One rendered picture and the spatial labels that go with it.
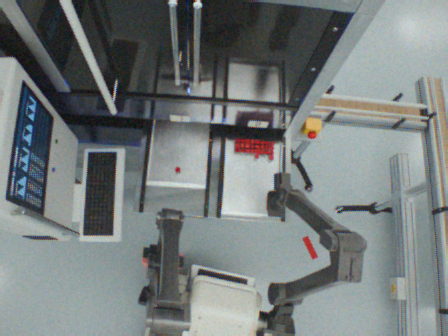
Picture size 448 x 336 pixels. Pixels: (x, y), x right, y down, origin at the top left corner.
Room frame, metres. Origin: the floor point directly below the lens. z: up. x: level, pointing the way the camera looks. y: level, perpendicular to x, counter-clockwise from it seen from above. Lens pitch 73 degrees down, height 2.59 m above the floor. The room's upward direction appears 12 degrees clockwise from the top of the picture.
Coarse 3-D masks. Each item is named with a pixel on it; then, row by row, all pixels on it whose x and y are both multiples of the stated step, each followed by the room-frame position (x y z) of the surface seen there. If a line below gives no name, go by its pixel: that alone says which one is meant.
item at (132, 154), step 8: (80, 144) 0.58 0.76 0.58; (88, 144) 0.58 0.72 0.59; (96, 144) 0.59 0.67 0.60; (80, 152) 0.57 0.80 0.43; (128, 152) 0.61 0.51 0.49; (136, 152) 0.62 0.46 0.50; (80, 160) 0.56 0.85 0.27; (128, 160) 0.61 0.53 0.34; (136, 160) 0.62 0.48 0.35; (128, 168) 0.61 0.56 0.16; (136, 168) 0.61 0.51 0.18
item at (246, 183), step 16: (224, 160) 0.56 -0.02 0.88; (240, 160) 0.57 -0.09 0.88; (272, 160) 0.61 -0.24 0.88; (224, 176) 0.47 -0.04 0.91; (240, 176) 0.50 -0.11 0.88; (256, 176) 0.51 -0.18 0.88; (272, 176) 0.53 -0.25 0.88; (224, 192) 0.41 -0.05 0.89; (240, 192) 0.43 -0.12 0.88; (256, 192) 0.44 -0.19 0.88; (224, 208) 0.34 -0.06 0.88; (240, 208) 0.35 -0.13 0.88; (256, 208) 0.37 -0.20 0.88
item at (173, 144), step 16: (160, 128) 0.65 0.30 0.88; (176, 128) 0.66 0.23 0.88; (192, 128) 0.68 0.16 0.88; (208, 128) 0.68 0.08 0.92; (160, 144) 0.57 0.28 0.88; (176, 144) 0.58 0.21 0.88; (192, 144) 0.60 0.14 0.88; (160, 160) 0.49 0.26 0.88; (176, 160) 0.51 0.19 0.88; (192, 160) 0.53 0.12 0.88; (160, 176) 0.42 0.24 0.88; (176, 176) 0.44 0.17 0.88; (192, 176) 0.45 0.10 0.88
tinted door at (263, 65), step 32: (192, 0) 0.67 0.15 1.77; (224, 0) 0.69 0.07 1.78; (192, 32) 0.68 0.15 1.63; (224, 32) 0.69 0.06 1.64; (256, 32) 0.70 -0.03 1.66; (288, 32) 0.71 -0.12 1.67; (320, 32) 0.73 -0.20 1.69; (192, 64) 0.68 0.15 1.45; (224, 64) 0.69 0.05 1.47; (256, 64) 0.71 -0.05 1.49; (288, 64) 0.72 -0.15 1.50; (192, 96) 0.68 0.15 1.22; (224, 96) 0.69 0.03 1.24; (256, 96) 0.71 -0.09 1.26; (288, 96) 0.73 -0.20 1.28
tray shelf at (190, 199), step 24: (144, 120) 0.67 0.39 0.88; (144, 144) 0.55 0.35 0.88; (216, 144) 0.63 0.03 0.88; (288, 144) 0.70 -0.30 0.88; (216, 168) 0.51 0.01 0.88; (288, 168) 0.58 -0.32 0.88; (168, 192) 0.36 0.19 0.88; (192, 192) 0.38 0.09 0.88; (216, 192) 0.40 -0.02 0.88; (192, 216) 0.28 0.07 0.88; (216, 216) 0.30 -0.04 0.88; (240, 216) 0.32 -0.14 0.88; (264, 216) 0.34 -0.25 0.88; (288, 216) 0.36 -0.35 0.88
